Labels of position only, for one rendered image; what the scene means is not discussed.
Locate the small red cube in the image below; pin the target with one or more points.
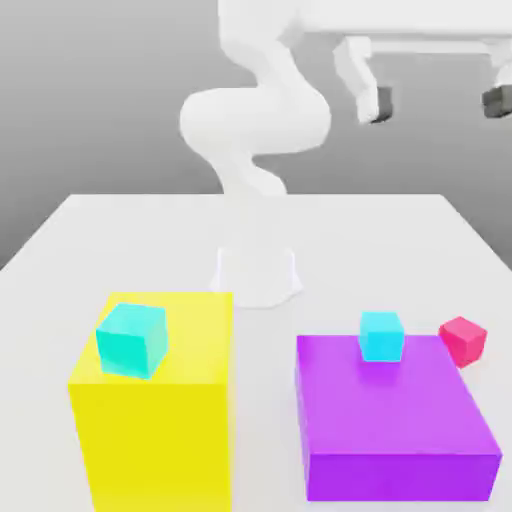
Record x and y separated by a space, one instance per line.
464 340

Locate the large yellow box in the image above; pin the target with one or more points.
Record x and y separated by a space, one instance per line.
160 440

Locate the small cyan cube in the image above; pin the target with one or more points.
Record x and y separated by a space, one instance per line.
380 336

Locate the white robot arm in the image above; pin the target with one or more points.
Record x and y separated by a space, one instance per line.
256 120

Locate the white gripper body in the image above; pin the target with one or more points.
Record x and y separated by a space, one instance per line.
408 20

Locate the large purple box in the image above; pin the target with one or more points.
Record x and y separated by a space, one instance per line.
400 420

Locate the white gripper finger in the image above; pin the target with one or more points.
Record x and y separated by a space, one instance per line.
360 76
500 98

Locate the small turquoise cube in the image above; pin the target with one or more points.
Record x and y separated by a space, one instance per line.
132 340

